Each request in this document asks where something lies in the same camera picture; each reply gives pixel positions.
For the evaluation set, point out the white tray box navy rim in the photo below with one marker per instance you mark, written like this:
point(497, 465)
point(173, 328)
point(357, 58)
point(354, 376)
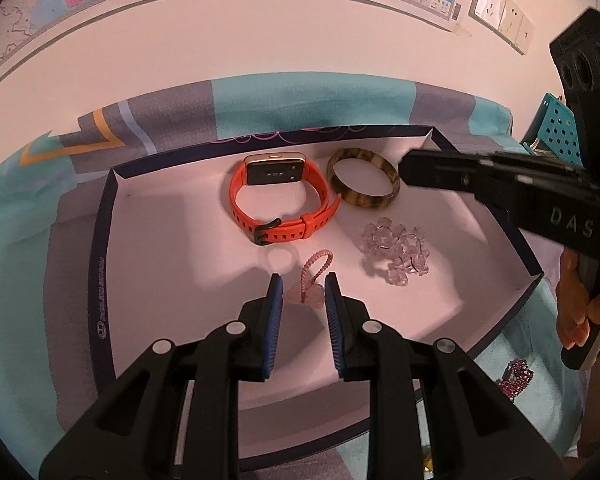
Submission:
point(180, 240)

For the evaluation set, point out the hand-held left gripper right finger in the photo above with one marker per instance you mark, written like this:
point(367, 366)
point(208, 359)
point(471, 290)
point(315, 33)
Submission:
point(332, 320)

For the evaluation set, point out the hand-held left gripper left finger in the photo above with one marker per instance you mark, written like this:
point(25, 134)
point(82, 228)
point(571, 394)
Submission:
point(275, 320)

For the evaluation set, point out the blue perforated basket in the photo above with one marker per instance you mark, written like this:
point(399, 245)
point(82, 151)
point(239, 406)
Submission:
point(555, 125)

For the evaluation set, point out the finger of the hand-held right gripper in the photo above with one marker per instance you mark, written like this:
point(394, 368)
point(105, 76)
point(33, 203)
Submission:
point(440, 172)

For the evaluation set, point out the teal and grey blanket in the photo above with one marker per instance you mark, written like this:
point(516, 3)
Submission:
point(30, 260)

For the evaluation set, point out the orange smart watch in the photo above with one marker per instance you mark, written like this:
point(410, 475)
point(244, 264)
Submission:
point(272, 172)

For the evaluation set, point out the tortoiseshell bangle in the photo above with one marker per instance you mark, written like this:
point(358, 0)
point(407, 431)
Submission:
point(365, 200)

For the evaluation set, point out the person's right hand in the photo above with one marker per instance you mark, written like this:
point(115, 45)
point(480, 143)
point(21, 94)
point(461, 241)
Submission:
point(570, 300)

